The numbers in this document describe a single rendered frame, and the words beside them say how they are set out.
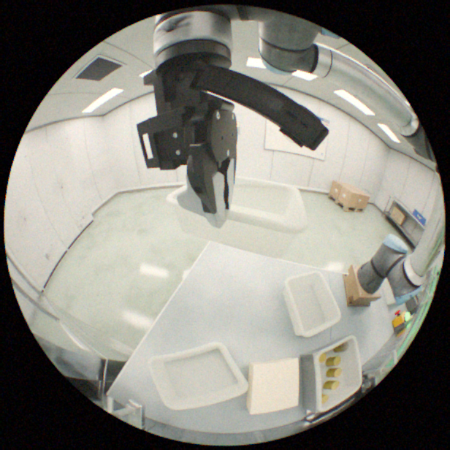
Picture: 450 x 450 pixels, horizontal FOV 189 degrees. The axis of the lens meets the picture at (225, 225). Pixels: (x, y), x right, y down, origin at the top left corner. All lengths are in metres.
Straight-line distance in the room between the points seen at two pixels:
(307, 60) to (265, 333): 0.64
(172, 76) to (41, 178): 3.19
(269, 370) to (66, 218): 3.45
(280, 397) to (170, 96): 0.56
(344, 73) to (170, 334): 0.73
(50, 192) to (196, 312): 3.18
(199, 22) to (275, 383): 0.56
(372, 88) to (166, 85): 0.32
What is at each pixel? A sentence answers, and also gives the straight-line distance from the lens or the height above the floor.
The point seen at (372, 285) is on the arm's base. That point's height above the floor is 0.87.
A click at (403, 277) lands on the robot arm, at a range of 0.55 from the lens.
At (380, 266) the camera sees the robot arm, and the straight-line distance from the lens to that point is 0.62.
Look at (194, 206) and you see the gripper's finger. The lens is 0.16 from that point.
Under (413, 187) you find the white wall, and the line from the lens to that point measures 6.63.
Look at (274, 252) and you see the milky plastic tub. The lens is 0.20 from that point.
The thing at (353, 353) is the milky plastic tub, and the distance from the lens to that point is 0.57.
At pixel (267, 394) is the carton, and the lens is 0.43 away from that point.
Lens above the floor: 1.21
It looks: 37 degrees down
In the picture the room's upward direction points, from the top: straight up
